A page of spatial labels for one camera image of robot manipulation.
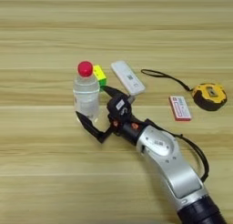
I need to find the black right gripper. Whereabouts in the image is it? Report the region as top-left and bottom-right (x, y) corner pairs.
(75, 86), (150, 147)

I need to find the clear water bottle red cap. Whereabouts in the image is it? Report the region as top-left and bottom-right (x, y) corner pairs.
(72, 60), (101, 122)

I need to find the white rectangular device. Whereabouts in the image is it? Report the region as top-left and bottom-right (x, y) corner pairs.
(110, 60), (147, 97)

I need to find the small red white box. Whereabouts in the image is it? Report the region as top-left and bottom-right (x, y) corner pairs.
(168, 95), (193, 122)

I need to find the yellow green puzzle cube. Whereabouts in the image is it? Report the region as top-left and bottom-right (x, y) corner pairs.
(92, 65), (107, 92)

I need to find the yellow black tape measure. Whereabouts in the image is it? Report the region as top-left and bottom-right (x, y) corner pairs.
(140, 68), (228, 112)

